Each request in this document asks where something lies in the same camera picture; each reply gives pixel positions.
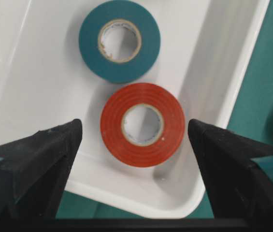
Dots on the orange tape roll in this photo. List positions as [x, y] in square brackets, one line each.
[142, 125]

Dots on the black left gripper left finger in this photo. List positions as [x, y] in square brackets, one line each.
[34, 171]

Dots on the green tape roll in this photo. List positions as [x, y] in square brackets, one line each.
[119, 41]

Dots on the white plastic tray case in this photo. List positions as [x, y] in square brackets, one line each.
[42, 72]

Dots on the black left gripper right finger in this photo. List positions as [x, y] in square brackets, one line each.
[235, 184]

